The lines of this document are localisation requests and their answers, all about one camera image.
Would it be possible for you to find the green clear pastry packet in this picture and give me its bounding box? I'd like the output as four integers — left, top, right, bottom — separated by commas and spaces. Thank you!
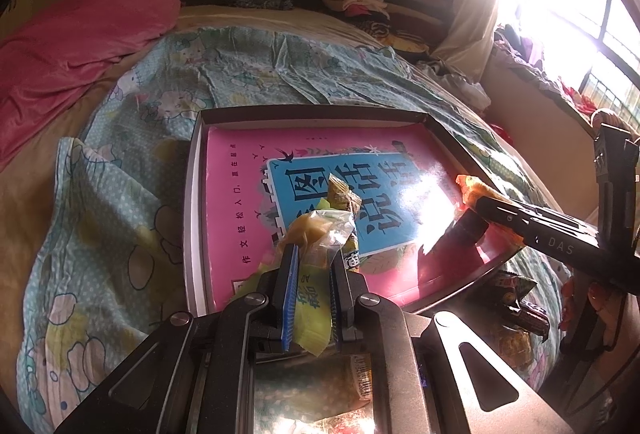
235, 209, 361, 357

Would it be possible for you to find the dark shallow cardboard tray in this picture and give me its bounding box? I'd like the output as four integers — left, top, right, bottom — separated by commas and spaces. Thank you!
182, 104, 526, 317

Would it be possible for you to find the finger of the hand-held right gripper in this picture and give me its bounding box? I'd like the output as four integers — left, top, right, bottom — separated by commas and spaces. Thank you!
452, 214, 491, 246
472, 196, 532, 238

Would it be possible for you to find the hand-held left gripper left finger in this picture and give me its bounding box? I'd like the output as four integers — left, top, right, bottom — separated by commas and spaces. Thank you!
55, 244, 301, 434

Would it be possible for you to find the pink pillow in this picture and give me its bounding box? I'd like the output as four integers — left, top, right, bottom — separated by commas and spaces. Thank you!
0, 0, 182, 170

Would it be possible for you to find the orange yellow snack packet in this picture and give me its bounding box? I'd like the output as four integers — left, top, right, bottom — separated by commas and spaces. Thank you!
456, 174, 525, 249

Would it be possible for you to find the barred window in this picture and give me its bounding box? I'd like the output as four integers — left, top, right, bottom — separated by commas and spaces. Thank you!
500, 0, 640, 125

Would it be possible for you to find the teal cartoon printed blanket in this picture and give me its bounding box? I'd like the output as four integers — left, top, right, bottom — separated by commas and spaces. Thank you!
15, 26, 571, 430

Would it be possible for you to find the dark green pea packet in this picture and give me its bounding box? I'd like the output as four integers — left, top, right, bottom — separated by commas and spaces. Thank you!
492, 271, 538, 310

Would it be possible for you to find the person's right hand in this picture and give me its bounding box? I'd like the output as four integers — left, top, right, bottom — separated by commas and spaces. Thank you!
575, 276, 631, 340

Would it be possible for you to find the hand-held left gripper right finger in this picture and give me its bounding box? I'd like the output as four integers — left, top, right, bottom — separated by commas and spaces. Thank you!
329, 256, 573, 434

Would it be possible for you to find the clear packet of golden crisps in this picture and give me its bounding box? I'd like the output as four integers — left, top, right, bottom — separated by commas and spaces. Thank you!
492, 324, 533, 372

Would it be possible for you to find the white pink clothes heap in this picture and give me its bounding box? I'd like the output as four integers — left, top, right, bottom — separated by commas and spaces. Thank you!
415, 59, 493, 110

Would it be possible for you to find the pink blue book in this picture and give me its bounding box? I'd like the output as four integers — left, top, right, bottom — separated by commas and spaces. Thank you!
202, 121, 521, 310

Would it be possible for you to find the cream curtain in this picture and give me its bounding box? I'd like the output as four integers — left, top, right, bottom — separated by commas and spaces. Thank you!
432, 0, 501, 80

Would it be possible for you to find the heap of clothes on sill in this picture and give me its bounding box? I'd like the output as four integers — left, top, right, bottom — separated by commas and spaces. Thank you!
492, 24, 566, 90

